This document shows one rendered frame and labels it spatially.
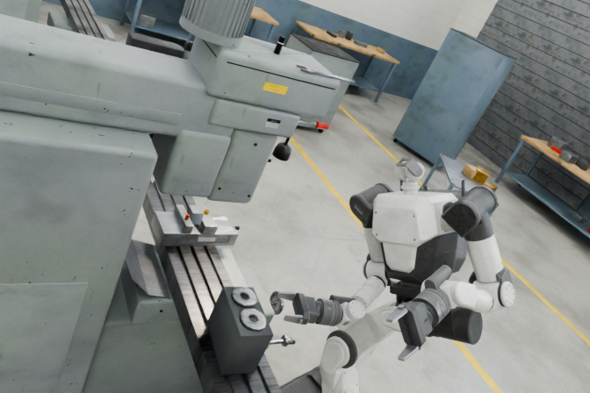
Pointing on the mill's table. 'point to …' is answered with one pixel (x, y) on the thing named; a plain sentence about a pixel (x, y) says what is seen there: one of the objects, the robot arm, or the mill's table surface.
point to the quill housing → (242, 167)
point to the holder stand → (239, 330)
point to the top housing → (264, 76)
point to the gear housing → (253, 118)
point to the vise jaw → (208, 225)
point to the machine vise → (177, 225)
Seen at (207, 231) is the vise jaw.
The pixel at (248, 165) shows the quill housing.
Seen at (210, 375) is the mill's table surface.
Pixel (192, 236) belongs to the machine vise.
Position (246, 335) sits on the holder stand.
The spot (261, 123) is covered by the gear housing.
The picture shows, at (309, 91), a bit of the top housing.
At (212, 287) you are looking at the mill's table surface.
